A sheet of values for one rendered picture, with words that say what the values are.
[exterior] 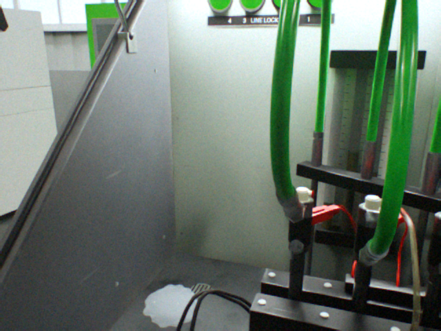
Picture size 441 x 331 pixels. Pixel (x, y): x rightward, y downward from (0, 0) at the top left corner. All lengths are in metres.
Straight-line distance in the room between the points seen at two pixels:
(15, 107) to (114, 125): 2.67
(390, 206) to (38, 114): 3.22
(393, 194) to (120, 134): 0.47
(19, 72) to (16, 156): 0.64
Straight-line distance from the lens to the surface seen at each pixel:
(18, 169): 3.35
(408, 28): 0.32
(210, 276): 0.83
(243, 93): 0.75
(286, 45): 0.27
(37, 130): 3.40
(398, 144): 0.29
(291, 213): 0.38
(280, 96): 0.26
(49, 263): 0.56
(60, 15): 5.26
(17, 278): 0.53
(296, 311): 0.51
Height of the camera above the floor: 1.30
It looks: 18 degrees down
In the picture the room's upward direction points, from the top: straight up
